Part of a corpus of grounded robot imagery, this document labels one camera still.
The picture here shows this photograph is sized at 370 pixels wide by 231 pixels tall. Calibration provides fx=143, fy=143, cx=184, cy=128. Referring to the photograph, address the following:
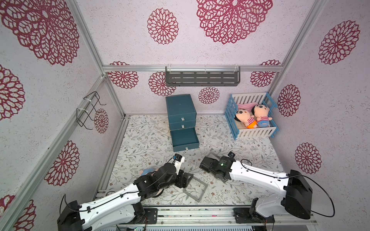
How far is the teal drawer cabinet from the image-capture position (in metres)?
0.95

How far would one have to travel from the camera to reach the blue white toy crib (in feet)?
3.35

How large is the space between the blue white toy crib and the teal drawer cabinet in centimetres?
30
